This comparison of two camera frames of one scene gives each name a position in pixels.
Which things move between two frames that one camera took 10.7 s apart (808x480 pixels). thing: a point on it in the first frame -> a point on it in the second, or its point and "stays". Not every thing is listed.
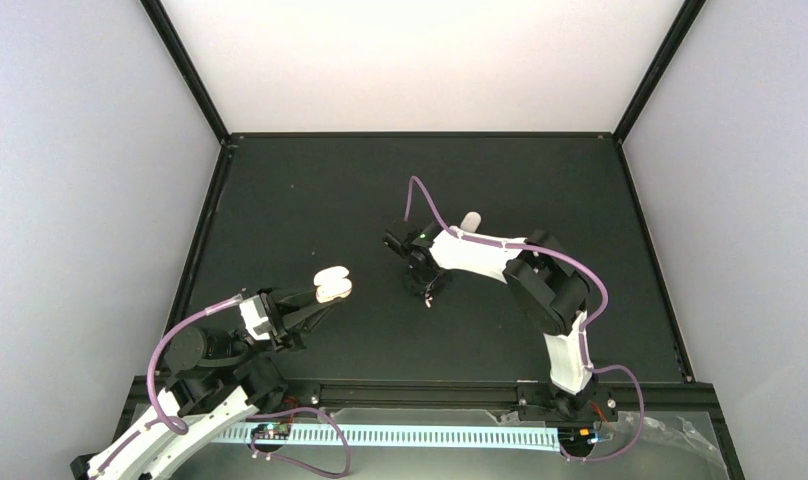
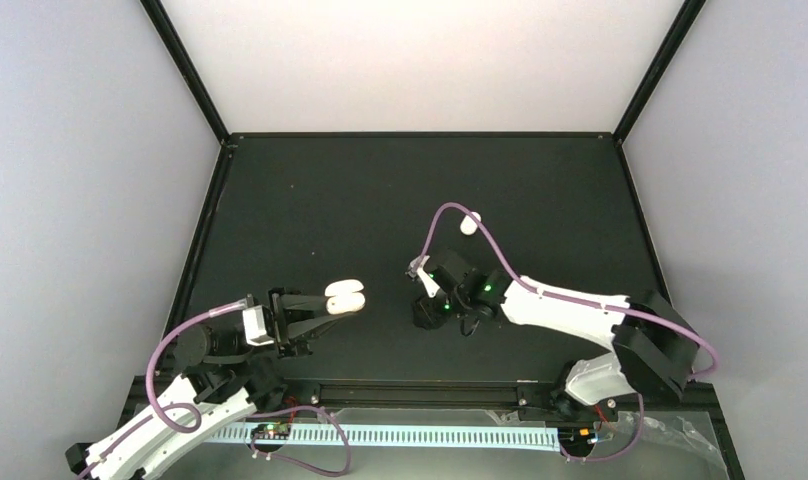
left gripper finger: x=296 y=298 stays
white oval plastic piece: x=332 y=284 -> x=344 y=296
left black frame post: x=183 y=56 stays
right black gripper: x=443 y=276 -> x=426 y=316
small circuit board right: x=576 y=436 stays
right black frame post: x=690 y=11 stays
